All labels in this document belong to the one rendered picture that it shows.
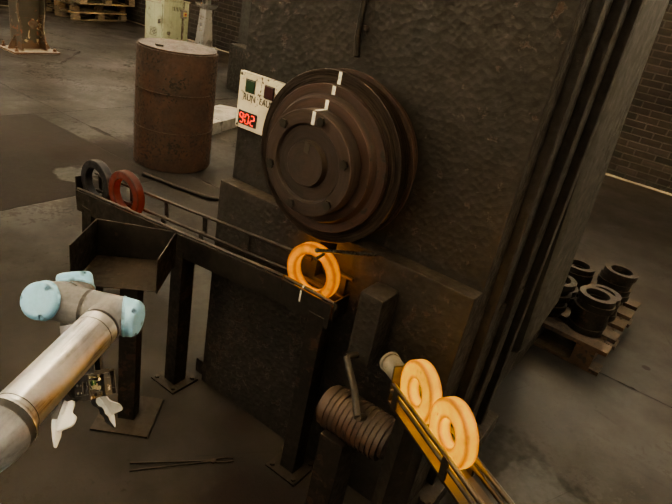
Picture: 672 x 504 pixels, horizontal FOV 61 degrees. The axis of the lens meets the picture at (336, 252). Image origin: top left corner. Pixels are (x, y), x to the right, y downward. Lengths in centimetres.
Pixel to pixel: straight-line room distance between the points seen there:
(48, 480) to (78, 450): 14
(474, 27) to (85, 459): 176
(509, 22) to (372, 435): 108
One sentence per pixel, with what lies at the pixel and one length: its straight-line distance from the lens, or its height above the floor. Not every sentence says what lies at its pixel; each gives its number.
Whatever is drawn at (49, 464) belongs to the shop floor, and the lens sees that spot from 218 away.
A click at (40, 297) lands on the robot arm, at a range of 121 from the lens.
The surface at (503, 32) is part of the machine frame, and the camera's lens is 149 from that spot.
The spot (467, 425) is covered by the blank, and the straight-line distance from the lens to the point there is 128.
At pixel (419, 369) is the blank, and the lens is 141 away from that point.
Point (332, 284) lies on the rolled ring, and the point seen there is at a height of 75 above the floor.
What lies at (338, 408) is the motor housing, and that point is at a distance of 163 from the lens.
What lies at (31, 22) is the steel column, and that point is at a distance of 844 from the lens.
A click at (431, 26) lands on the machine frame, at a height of 149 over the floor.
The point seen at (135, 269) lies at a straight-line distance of 197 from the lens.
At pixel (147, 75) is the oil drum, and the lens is 441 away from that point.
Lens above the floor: 157
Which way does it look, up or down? 26 degrees down
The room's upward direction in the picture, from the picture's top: 11 degrees clockwise
